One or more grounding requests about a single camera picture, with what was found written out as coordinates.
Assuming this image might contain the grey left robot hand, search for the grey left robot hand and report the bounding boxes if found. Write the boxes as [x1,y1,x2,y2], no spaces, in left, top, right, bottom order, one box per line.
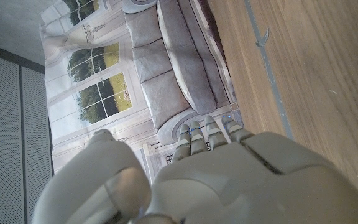
[31,114,358,224]

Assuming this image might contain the grey tape outline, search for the grey tape outline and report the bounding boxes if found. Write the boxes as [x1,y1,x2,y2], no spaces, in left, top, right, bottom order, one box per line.
[243,0,294,140]

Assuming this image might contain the printed living room backdrop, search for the printed living room backdrop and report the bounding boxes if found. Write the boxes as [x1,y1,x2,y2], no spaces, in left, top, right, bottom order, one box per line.
[38,0,245,184]

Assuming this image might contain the perforated wall panel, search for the perforated wall panel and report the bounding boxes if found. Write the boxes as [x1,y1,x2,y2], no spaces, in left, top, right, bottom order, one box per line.
[0,40,55,224]

